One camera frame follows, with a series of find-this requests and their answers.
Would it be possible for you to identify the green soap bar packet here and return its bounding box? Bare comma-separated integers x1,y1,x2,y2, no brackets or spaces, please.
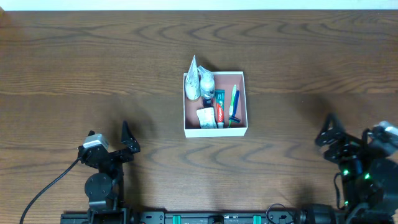
197,107,217,129

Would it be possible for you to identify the white cream tube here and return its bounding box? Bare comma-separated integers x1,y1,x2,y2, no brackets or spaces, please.
185,55,200,101

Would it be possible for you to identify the clear spray bottle blue liquid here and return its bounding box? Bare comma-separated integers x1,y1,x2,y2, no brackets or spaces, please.
198,66,215,108

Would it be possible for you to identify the blue disposable razor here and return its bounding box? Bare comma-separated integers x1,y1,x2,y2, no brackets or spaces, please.
229,90,240,126

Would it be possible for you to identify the green toothpaste tube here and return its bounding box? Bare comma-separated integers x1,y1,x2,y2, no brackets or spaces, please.
215,90,224,129

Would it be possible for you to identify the green white toothbrush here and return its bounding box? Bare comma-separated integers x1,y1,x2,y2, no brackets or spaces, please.
229,85,237,118

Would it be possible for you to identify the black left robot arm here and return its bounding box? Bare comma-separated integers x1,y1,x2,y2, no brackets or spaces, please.
78,121,141,212

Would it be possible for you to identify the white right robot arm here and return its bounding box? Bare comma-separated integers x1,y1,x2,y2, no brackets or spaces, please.
315,114,397,223

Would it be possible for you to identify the white cardboard box pink inside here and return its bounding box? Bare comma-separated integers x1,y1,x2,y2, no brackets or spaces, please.
183,72,248,138

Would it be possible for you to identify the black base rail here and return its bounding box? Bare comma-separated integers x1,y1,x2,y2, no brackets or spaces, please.
60,203,345,224

